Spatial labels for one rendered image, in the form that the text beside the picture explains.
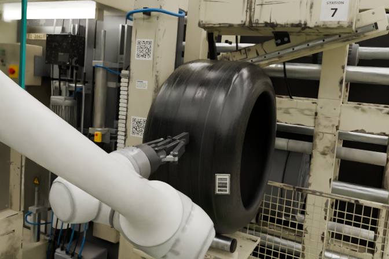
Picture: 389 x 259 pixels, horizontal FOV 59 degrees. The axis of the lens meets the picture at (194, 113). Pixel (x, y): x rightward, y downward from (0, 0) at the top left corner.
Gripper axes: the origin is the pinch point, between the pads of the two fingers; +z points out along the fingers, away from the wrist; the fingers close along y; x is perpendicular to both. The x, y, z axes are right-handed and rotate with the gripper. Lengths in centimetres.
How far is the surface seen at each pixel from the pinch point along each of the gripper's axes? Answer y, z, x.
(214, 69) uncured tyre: -0.1, 21.5, -17.5
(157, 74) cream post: 25.4, 27.9, -13.7
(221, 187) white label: -10.7, 4.5, 13.1
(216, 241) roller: -6.1, 12.8, 36.1
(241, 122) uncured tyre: -12.6, 13.2, -3.7
